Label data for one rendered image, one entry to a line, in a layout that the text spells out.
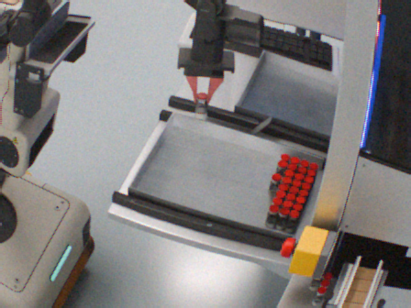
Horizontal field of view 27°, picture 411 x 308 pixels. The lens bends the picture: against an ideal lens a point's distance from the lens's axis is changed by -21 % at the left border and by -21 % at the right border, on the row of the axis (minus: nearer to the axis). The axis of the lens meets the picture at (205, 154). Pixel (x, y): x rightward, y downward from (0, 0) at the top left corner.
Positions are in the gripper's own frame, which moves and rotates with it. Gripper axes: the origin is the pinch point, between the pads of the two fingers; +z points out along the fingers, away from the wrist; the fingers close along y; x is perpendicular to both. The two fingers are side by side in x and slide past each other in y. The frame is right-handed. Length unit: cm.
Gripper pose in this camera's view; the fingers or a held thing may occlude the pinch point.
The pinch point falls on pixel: (202, 97)
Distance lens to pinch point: 187.7
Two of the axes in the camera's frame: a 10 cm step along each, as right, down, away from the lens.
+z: -0.9, 8.1, 5.8
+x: 0.1, -5.8, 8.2
